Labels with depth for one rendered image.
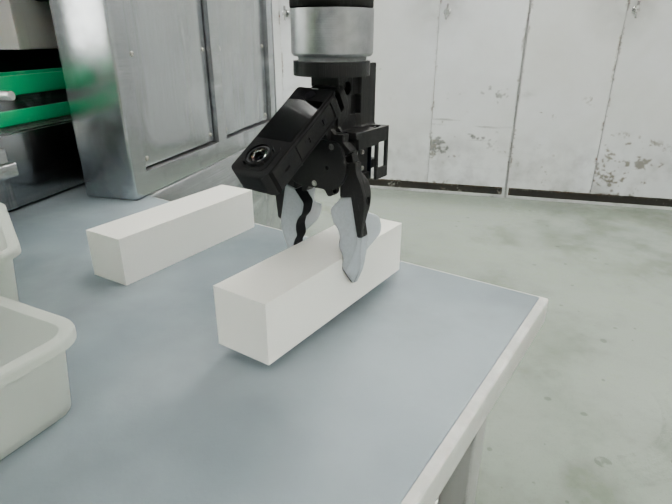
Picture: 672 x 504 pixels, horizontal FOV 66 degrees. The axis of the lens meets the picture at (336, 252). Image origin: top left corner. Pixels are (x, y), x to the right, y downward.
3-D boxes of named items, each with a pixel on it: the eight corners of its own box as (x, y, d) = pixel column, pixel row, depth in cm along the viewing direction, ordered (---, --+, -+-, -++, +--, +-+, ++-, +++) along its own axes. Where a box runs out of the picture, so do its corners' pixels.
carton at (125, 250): (254, 226, 81) (252, 190, 79) (126, 285, 62) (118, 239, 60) (225, 220, 84) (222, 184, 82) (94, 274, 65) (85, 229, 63)
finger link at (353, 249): (399, 265, 55) (381, 180, 53) (371, 286, 50) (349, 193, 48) (375, 266, 57) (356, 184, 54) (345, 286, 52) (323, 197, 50)
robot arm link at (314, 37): (344, 5, 41) (266, 8, 45) (343, 66, 43) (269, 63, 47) (389, 9, 47) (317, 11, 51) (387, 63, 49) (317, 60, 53)
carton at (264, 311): (399, 269, 63) (401, 223, 61) (268, 365, 45) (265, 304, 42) (356, 257, 66) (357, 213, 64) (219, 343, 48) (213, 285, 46)
